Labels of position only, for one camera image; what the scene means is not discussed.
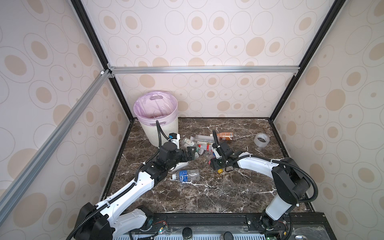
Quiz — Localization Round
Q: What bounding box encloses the brown coffee bottle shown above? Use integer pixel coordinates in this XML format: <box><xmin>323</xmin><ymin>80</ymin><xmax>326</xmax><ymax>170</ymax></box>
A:
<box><xmin>209</xmin><ymin>132</ymin><xmax>234</xmax><ymax>142</ymax></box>

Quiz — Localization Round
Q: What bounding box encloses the clear bottle green ring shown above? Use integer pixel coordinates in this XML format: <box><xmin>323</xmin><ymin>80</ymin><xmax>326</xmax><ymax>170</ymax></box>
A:
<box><xmin>181</xmin><ymin>137</ymin><xmax>205</xmax><ymax>156</ymax></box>

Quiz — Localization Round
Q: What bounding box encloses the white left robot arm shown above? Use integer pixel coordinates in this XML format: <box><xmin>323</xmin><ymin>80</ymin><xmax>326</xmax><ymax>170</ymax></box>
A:
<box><xmin>67</xmin><ymin>122</ymin><xmax>194</xmax><ymax>240</ymax></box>

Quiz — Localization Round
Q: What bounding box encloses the frosted clear long bottle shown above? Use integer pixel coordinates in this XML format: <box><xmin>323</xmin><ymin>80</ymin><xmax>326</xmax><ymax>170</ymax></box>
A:
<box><xmin>191</xmin><ymin>135</ymin><xmax>215</xmax><ymax>145</ymax></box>

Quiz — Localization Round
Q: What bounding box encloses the clear bottle blue label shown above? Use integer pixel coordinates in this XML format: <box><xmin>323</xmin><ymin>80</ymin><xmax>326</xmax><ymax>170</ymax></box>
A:
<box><xmin>172</xmin><ymin>170</ymin><xmax>200</xmax><ymax>183</ymax></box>

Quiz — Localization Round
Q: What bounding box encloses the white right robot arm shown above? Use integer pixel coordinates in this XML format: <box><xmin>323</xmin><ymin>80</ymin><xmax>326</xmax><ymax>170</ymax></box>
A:
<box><xmin>210</xmin><ymin>130</ymin><xmax>319</xmax><ymax>231</ymax></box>

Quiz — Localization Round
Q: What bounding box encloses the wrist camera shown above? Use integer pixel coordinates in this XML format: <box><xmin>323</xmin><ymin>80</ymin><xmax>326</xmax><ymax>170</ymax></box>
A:
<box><xmin>212</xmin><ymin>147</ymin><xmax>221</xmax><ymax>159</ymax></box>
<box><xmin>169</xmin><ymin>133</ymin><xmax>181</xmax><ymax>149</ymax></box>

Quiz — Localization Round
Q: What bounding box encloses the clear tape roll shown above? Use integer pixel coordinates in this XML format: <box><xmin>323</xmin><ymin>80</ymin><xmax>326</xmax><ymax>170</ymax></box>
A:
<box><xmin>254</xmin><ymin>133</ymin><xmax>270</xmax><ymax>148</ymax></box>

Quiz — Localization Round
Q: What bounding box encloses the white bin with purple bag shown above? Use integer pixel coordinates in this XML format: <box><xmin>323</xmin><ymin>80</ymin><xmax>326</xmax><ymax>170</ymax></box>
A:
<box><xmin>134</xmin><ymin>91</ymin><xmax>179</xmax><ymax>147</ymax></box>

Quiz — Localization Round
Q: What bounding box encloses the left aluminium frame bar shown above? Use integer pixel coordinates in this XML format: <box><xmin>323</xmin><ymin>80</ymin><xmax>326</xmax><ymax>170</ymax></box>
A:
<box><xmin>1</xmin><ymin>69</ymin><xmax>112</xmax><ymax>224</ymax></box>

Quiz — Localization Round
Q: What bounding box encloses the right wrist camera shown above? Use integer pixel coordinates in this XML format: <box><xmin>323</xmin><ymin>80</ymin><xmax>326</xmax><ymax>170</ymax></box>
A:
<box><xmin>212</xmin><ymin>147</ymin><xmax>221</xmax><ymax>159</ymax></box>

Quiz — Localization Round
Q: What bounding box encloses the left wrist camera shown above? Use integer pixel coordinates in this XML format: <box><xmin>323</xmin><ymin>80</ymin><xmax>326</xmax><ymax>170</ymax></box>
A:
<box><xmin>169</xmin><ymin>133</ymin><xmax>181</xmax><ymax>149</ymax></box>

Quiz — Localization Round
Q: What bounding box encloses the white bottle green leaf label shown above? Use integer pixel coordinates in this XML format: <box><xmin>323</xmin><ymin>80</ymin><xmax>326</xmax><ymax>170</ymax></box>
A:
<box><xmin>172</xmin><ymin>162</ymin><xmax>189</xmax><ymax>172</ymax></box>

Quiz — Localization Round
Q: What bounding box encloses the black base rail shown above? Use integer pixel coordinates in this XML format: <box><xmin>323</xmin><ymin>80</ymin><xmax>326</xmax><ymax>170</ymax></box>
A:
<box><xmin>127</xmin><ymin>213</ymin><xmax>336</xmax><ymax>240</ymax></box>

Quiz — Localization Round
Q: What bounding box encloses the white bottle red cap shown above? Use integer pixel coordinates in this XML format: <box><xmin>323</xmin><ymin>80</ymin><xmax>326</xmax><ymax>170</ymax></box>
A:
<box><xmin>198</xmin><ymin>144</ymin><xmax>214</xmax><ymax>152</ymax></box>

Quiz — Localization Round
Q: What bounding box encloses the horizontal aluminium frame bar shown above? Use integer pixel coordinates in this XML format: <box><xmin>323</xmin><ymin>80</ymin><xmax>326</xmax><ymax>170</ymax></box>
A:
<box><xmin>111</xmin><ymin>66</ymin><xmax>300</xmax><ymax>75</ymax></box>

